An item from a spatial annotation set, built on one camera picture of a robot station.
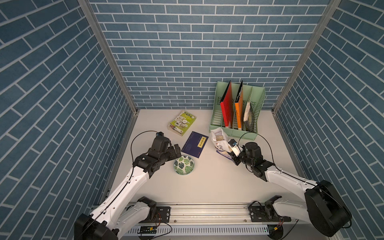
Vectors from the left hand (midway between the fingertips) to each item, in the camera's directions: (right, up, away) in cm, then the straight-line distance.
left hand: (177, 150), depth 80 cm
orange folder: (+35, +24, +6) cm, 43 cm away
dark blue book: (+9, 0, +20) cm, 22 cm away
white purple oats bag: (+23, +5, -3) cm, 24 cm away
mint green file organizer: (+51, +30, +29) cm, 66 cm away
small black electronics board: (-13, -37, -8) cm, 40 cm away
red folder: (+28, +24, +7) cm, 38 cm away
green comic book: (-2, +14, +29) cm, 32 cm away
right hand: (+31, 0, +8) cm, 32 cm away
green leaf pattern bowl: (+3, -11, +10) cm, 15 cm away
